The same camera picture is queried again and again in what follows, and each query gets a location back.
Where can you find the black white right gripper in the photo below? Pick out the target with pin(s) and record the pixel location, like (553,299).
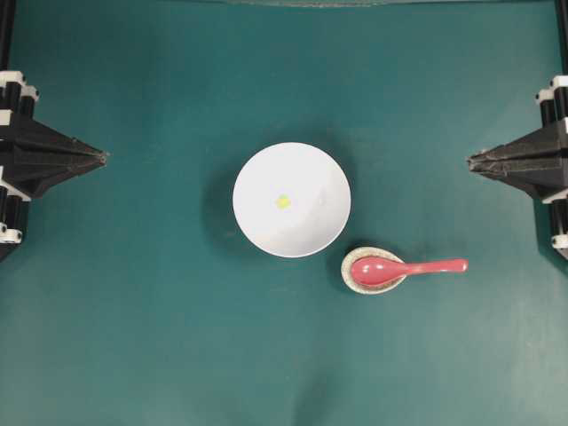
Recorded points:
(514,163)

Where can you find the red plastic spoon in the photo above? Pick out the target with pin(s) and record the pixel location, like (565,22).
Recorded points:
(374,271)

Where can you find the white round bowl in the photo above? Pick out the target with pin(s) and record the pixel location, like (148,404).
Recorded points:
(317,187)

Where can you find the speckled ceramic spoon rest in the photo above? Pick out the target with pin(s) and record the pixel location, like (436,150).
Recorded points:
(359,253)

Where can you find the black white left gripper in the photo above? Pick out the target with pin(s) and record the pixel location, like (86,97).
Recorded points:
(43,157)

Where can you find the yellow hexagonal prism block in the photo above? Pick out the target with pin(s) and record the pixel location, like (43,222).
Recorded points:
(283,202)

